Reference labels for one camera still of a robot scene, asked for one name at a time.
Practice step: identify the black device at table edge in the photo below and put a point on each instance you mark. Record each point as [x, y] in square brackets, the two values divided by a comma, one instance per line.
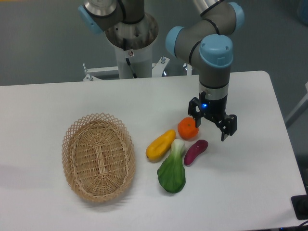
[300, 206]

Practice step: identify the yellow mango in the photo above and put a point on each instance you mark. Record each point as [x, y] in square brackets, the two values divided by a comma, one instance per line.
[159, 147]

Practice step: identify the green bok choy vegetable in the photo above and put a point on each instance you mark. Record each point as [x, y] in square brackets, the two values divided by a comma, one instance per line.
[171, 173]

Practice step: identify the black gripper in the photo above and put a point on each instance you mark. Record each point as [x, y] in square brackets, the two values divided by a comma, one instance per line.
[213, 110]

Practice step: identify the woven wicker basket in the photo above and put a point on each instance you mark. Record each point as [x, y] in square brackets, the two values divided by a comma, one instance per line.
[98, 157]

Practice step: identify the white table leg right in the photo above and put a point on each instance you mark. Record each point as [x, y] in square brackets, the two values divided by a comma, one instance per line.
[298, 110]

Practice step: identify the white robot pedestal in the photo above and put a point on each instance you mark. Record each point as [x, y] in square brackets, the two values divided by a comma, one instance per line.
[133, 45]

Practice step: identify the orange tangerine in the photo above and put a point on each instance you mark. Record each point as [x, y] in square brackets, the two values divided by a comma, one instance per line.
[187, 129]

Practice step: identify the purple sweet potato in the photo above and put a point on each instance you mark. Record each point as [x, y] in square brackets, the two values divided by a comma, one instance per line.
[194, 151]

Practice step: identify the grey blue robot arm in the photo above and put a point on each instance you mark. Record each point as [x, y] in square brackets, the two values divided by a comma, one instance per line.
[206, 46]

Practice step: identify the white metal base frame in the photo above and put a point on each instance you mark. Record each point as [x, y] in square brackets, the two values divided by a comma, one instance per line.
[159, 69]

